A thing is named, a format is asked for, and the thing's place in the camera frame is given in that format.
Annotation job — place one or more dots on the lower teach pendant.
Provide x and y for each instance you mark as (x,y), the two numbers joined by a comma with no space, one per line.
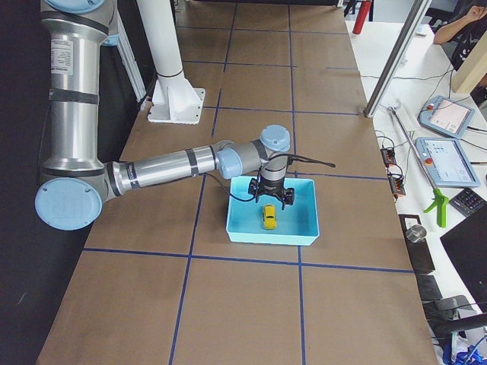
(446,163)

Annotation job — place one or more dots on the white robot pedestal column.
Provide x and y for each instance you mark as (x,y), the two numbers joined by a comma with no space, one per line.
(174,99)

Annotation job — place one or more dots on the red fire extinguisher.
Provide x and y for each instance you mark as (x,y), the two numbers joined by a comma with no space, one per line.
(363,12)

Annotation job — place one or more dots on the silver metal cylinder weight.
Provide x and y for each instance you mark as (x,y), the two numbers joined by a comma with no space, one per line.
(416,233)

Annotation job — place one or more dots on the black calculator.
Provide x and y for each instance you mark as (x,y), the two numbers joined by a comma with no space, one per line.
(467,202)

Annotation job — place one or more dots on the black plate on table edge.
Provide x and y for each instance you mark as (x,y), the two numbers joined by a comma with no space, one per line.
(419,253)

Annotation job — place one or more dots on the black orange connector box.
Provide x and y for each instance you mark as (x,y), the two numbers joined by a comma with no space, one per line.
(396,185)
(388,156)

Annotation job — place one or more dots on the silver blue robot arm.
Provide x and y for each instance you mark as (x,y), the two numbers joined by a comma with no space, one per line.
(74,183)

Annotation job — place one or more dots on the yellow beetle toy car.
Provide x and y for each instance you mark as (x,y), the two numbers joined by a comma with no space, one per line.
(269,218)

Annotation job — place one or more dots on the seated person in black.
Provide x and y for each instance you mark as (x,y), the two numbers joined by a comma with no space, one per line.
(470,26)

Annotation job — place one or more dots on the black laptop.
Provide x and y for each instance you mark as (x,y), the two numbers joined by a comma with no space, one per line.
(465,245)

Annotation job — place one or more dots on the teach pendant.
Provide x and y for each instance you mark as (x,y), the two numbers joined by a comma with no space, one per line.
(446,163)
(446,117)

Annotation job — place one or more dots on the aluminium frame post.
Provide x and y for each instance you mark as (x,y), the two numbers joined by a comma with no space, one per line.
(413,20)

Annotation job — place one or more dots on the lower black orange connector box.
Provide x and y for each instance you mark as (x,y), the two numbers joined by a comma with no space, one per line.
(396,185)

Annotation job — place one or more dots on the green handled reacher grabber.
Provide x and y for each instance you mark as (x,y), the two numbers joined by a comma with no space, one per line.
(440,201)

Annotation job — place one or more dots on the upper teach pendant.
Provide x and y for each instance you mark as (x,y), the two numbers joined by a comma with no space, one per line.
(446,117)

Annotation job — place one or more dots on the upper black orange connector box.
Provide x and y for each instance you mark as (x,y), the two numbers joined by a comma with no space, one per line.
(388,156)

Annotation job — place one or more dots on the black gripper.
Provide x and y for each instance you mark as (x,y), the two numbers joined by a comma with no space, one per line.
(272,188)

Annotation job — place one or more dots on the light blue plastic bin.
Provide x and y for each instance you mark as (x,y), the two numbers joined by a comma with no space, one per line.
(297,225)

